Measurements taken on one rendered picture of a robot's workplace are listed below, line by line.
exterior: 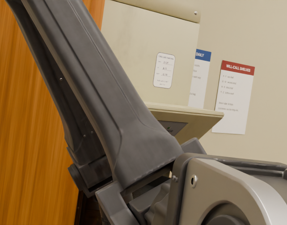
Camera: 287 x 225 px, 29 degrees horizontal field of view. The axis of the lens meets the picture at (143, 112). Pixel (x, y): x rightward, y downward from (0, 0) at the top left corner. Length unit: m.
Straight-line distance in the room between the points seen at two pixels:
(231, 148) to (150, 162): 1.78
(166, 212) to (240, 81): 1.88
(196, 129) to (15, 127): 0.40
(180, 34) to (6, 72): 0.41
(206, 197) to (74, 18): 0.26
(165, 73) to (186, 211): 0.97
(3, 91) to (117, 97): 0.77
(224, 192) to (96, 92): 0.23
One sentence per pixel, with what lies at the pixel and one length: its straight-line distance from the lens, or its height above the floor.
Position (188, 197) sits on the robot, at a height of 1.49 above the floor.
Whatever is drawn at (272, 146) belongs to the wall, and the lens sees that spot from 2.49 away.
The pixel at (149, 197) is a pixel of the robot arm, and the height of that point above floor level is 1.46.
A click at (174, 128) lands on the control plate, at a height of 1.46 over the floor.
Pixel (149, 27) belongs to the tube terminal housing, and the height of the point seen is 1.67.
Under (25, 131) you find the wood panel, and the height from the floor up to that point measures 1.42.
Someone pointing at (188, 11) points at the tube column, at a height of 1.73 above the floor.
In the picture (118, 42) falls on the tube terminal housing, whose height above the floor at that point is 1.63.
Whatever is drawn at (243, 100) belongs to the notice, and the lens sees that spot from 2.26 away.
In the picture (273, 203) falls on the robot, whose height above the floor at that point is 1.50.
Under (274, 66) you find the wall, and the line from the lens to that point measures 2.42.
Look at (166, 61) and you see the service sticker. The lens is 1.29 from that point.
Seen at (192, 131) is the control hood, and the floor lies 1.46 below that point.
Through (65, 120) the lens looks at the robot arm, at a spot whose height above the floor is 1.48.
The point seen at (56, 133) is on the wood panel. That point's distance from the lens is 1.08.
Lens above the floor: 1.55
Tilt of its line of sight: 3 degrees down
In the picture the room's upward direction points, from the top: 8 degrees clockwise
